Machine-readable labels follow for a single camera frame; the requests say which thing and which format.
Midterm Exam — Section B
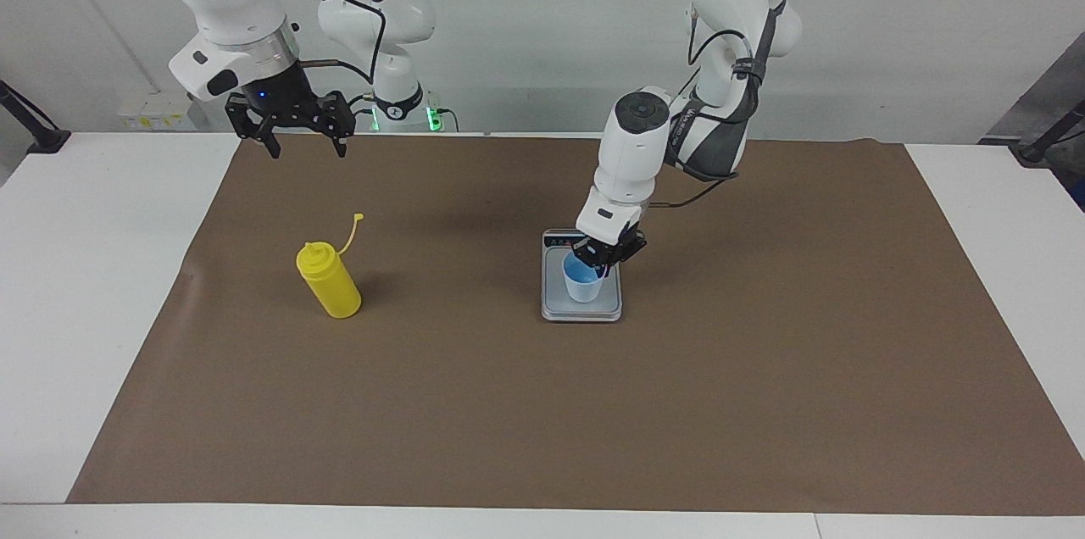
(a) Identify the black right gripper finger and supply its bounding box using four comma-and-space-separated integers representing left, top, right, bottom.
318, 90, 355, 158
225, 94, 282, 160

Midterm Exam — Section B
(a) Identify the light blue plastic cup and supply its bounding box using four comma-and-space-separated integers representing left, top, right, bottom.
563, 253, 606, 304

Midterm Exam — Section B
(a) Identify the yellow squeeze seasoning bottle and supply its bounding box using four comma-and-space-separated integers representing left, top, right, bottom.
296, 213, 365, 320

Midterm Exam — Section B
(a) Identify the silver digital kitchen scale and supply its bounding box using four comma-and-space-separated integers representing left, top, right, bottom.
541, 229, 624, 324

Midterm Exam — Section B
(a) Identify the black clamp stand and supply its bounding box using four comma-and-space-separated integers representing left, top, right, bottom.
0, 80, 72, 155
1017, 98, 1085, 164

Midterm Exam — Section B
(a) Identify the brown paper table mat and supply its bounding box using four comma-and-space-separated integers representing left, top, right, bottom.
66, 132, 1085, 516

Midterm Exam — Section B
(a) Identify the black base cable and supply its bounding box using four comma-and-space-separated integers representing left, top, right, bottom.
348, 92, 378, 133

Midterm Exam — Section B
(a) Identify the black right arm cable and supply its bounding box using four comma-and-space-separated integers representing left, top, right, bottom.
254, 0, 389, 86

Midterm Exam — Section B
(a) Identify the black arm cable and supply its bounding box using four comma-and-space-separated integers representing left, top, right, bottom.
648, 1, 768, 211
254, 0, 389, 86

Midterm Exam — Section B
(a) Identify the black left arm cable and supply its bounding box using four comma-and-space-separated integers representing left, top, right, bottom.
648, 1, 768, 211

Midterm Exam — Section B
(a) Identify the white wall socket box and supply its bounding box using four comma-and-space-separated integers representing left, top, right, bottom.
117, 92, 198, 131

